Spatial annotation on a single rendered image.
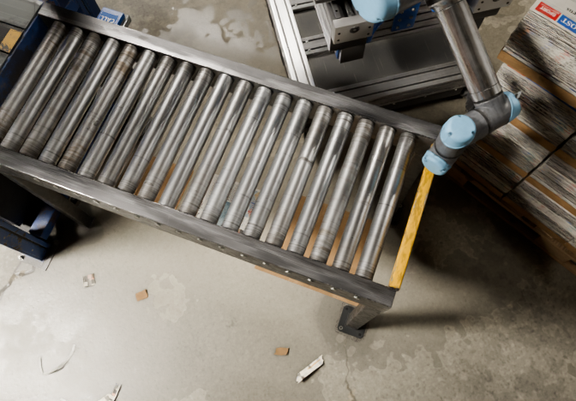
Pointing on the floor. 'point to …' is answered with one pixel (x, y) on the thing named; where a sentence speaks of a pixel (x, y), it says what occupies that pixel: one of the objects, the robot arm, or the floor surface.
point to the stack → (557, 215)
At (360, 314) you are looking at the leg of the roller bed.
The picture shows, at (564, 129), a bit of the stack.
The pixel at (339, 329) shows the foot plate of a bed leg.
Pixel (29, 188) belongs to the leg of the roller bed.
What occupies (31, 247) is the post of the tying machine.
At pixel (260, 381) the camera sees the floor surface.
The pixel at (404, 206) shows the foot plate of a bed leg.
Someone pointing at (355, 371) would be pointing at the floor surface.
